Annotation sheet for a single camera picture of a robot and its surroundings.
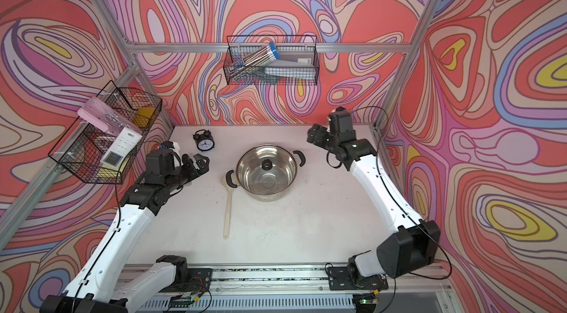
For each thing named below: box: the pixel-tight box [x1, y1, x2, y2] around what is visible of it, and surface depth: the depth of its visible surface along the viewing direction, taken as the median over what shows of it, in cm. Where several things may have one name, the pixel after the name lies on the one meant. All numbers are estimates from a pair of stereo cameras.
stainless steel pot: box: [225, 143, 306, 203], surface depth 97 cm
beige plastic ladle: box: [220, 174, 235, 240], surface depth 90 cm
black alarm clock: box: [192, 129, 215, 153], surface depth 107 cm
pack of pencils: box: [230, 41, 281, 82], surface depth 82 cm
